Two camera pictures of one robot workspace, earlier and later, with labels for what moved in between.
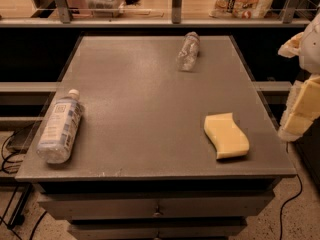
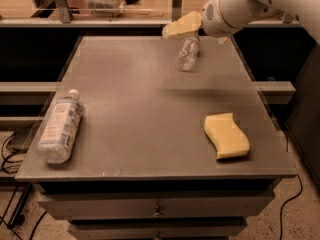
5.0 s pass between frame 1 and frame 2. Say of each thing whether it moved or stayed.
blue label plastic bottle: stayed
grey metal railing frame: stayed
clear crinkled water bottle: stayed
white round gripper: moved
